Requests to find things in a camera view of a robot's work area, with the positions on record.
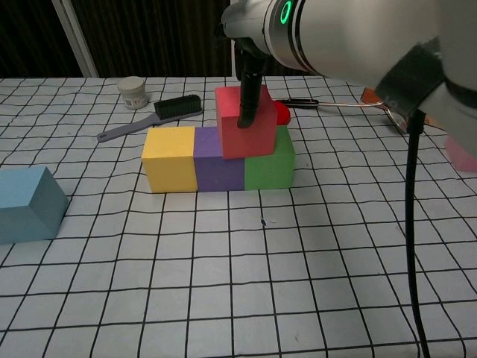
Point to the light blue checkered tablecloth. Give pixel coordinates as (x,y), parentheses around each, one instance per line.
(238,279)

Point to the white partition frame post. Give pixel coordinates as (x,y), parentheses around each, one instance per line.
(235,59)
(76,41)

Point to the red foam cube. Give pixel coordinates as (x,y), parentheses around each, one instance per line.
(261,138)

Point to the orange biscuit carton box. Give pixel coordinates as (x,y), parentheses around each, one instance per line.
(370,96)

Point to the small white round jar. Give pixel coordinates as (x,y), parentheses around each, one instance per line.
(132,93)

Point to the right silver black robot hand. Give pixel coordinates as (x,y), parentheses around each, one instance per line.
(251,74)

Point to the green foam cube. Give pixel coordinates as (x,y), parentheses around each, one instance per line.
(270,171)

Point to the grey brush with black bristles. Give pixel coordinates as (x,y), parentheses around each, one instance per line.
(179,106)

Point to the pink foam cube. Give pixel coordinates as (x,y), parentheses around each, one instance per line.
(464,156)

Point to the purple foam cube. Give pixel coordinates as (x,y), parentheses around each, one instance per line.
(218,173)

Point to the yellow foam cube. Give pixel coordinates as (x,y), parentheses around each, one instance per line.
(169,164)

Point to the red round plastic lid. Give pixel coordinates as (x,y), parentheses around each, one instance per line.
(283,113)

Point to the light blue foam cube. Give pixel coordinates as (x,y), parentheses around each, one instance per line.
(26,209)

